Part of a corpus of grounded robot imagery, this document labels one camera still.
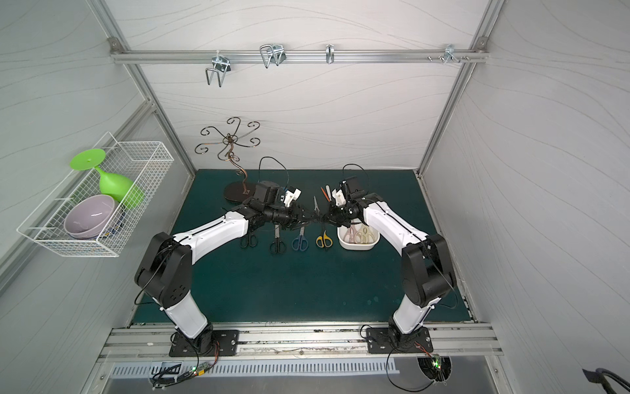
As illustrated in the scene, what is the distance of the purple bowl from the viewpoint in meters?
0.57

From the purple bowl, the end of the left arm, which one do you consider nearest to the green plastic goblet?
the purple bowl

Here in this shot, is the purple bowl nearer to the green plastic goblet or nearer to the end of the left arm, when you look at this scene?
the green plastic goblet

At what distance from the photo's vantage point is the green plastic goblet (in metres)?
0.60

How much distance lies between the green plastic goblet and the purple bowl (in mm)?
23
